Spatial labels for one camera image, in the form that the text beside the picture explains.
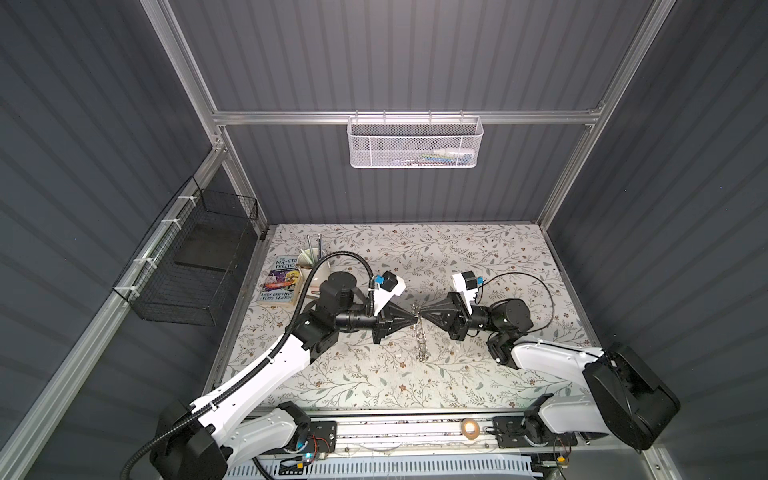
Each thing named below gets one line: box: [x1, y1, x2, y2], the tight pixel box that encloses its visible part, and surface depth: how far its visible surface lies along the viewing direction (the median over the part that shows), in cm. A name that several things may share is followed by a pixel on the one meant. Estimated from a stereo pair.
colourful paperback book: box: [259, 255, 300, 303], surface depth 104 cm
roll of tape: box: [461, 418, 481, 440], surface depth 77 cm
